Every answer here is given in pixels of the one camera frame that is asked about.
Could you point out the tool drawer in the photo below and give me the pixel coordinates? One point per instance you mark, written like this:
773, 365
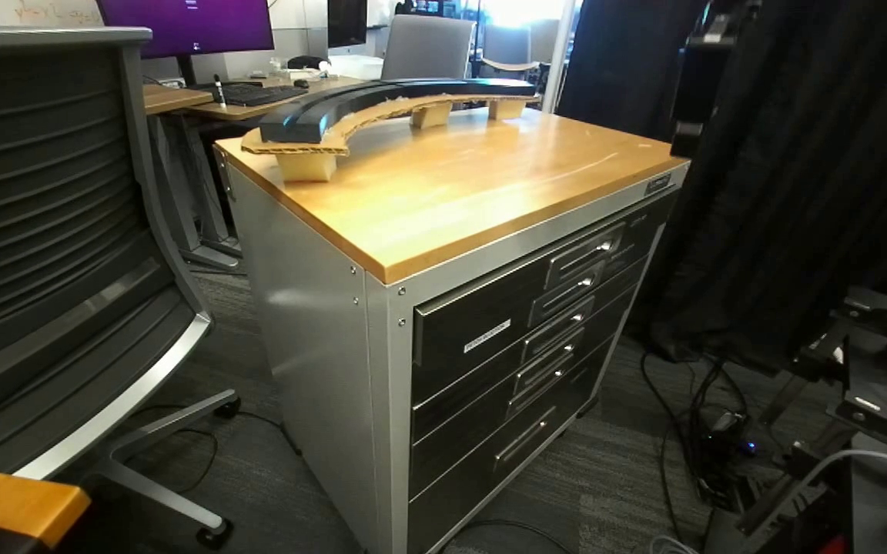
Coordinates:
469, 324

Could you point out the grey metal tool cabinet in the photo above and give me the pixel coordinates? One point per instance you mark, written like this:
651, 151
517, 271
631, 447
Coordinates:
408, 218

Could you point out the curved black wooden track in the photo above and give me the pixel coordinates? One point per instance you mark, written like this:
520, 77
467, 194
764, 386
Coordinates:
312, 133

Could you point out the black curtain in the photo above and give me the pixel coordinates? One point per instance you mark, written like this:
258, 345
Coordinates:
779, 110

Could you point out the black mesh office chair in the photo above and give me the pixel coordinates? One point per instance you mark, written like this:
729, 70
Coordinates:
96, 310

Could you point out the long wooden desk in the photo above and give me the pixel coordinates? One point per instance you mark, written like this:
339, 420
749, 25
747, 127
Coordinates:
206, 99

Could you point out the wooden armrest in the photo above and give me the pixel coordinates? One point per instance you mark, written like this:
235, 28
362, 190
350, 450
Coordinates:
42, 510

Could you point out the purple widescreen monitor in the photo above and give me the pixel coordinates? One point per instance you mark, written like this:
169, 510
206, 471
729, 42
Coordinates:
194, 25

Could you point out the black keyboard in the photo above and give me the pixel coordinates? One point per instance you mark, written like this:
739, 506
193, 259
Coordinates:
244, 92

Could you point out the grey chair backrest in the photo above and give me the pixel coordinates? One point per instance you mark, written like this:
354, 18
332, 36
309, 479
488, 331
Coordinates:
425, 48

